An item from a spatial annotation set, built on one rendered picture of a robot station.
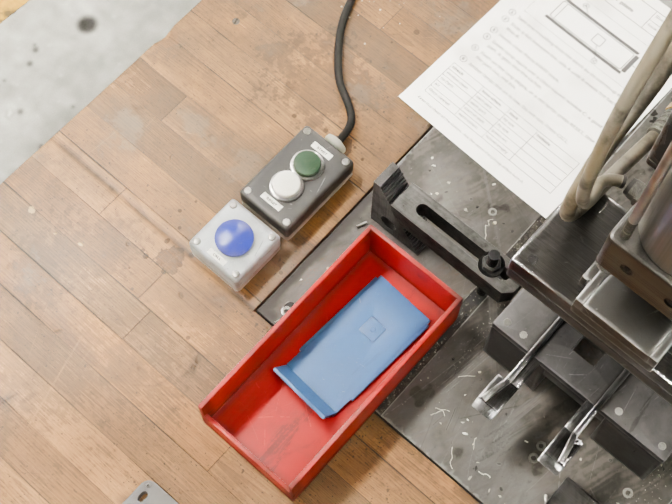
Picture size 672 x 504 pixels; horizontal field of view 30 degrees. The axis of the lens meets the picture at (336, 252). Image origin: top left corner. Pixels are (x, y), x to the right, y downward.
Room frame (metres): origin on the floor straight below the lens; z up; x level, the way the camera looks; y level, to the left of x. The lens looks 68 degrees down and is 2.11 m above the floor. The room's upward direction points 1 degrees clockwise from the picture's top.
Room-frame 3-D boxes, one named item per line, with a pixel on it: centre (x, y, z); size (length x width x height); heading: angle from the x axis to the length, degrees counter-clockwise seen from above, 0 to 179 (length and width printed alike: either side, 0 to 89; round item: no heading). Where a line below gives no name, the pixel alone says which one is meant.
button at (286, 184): (0.55, 0.05, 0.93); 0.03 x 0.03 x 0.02
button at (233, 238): (0.49, 0.10, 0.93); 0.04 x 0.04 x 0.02
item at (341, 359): (0.38, -0.02, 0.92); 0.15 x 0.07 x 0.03; 136
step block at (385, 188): (0.52, -0.07, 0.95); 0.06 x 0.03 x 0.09; 50
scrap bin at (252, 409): (0.36, 0.00, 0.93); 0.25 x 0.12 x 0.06; 140
